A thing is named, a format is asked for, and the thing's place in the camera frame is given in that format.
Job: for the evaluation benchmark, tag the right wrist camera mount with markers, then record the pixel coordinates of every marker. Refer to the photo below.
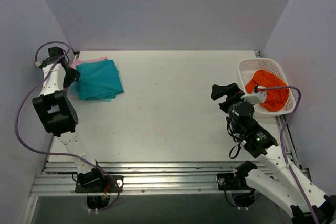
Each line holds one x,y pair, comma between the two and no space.
258,95

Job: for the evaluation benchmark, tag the aluminium rail frame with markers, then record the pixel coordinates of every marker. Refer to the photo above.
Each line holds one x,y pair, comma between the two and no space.
168,153

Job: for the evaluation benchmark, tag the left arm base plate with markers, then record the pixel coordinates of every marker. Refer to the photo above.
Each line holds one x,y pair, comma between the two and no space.
100,185

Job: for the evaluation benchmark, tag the white perforated plastic basket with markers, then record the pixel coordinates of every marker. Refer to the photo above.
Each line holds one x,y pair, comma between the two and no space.
247,68

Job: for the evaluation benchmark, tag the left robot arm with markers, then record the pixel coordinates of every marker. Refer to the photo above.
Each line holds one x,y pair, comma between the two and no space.
59,117

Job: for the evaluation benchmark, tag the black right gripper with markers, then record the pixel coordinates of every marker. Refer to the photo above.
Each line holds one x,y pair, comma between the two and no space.
229,100

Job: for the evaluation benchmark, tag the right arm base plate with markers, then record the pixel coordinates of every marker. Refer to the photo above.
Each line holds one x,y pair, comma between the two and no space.
228,181

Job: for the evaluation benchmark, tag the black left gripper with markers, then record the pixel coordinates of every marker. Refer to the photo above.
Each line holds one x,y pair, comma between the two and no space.
70,74

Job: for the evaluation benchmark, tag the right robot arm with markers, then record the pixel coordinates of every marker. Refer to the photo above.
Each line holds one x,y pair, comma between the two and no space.
291,190

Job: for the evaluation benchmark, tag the orange t-shirt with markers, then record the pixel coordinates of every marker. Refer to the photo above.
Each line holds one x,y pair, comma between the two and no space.
277,98

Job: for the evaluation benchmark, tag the teal t-shirt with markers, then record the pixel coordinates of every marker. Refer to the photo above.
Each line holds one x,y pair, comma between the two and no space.
99,80

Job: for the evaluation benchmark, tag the folded pink t-shirt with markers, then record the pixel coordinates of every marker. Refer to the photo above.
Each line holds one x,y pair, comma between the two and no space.
89,60

